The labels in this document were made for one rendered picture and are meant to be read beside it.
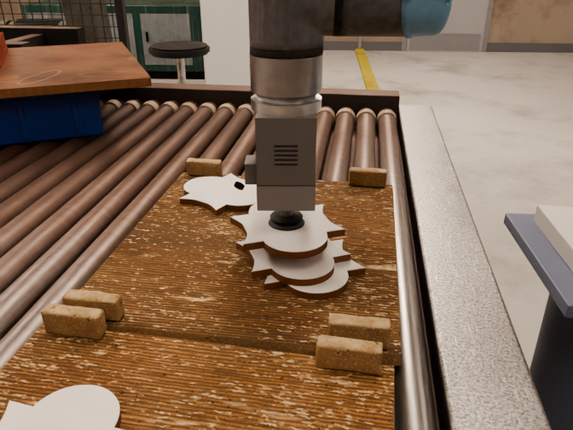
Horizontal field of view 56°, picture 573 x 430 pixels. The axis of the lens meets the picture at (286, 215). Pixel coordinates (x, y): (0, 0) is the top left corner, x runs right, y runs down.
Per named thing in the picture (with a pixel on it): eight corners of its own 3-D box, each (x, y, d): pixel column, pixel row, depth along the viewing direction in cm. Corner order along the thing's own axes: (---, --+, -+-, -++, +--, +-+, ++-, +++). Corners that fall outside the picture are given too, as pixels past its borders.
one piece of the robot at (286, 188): (233, 63, 61) (239, 196, 68) (223, 81, 53) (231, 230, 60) (320, 63, 61) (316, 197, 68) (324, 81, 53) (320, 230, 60)
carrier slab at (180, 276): (391, 193, 88) (392, 183, 87) (400, 367, 51) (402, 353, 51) (183, 180, 93) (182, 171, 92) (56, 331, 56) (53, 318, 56)
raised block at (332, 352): (382, 363, 50) (384, 339, 48) (382, 378, 48) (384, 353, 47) (317, 356, 50) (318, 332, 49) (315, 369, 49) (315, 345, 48)
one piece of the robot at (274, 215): (270, 197, 65) (270, 212, 66) (269, 211, 61) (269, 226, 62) (303, 197, 65) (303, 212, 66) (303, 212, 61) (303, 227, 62)
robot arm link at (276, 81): (246, 60, 52) (252, 45, 59) (248, 107, 54) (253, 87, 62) (325, 60, 52) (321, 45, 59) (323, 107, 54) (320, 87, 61)
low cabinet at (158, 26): (233, 51, 740) (230, -8, 707) (207, 80, 579) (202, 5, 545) (96, 50, 751) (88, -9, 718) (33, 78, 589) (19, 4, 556)
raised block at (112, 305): (126, 313, 56) (123, 291, 55) (118, 324, 55) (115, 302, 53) (72, 308, 57) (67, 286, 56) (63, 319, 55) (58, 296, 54)
